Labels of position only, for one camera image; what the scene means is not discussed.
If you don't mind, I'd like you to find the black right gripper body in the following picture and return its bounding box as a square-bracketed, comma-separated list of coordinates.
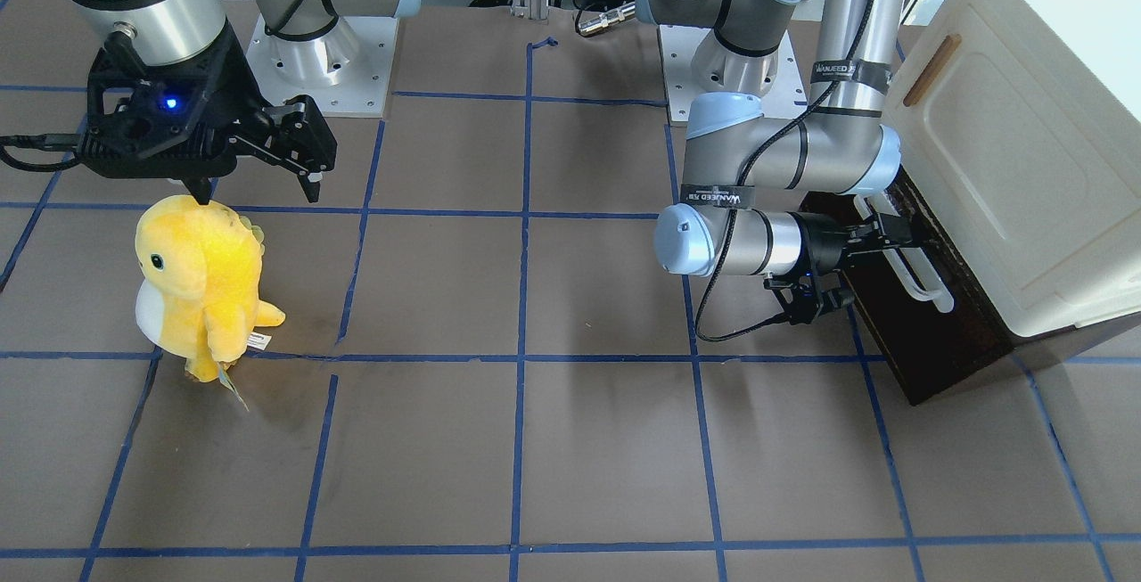
[75, 25, 296, 181]

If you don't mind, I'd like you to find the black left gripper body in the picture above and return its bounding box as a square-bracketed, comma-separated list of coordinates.
[793, 212, 892, 280]

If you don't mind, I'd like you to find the wooden drawer with white handle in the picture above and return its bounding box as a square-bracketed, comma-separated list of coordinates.
[799, 170, 1017, 405]

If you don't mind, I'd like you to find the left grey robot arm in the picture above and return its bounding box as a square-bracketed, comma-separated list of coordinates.
[636, 0, 904, 276]

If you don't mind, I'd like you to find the yellow plush dinosaur toy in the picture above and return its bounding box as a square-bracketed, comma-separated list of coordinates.
[133, 193, 286, 394]

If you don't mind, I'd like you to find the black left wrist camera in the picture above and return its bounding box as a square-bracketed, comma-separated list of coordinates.
[761, 274, 856, 326]

